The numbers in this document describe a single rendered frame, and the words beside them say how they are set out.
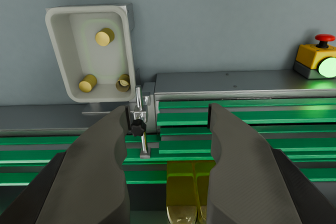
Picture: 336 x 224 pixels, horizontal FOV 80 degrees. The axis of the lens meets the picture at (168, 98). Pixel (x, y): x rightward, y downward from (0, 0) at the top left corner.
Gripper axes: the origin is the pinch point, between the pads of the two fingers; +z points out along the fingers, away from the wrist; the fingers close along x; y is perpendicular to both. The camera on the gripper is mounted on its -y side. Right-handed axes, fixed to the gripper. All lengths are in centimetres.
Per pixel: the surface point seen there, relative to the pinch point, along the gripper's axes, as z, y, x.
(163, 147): 22.5, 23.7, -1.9
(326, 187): 28, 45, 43
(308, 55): 38, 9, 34
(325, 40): 37, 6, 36
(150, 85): 34.5, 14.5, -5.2
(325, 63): 33.8, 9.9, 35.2
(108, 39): 36.6, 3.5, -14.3
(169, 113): 24.5, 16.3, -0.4
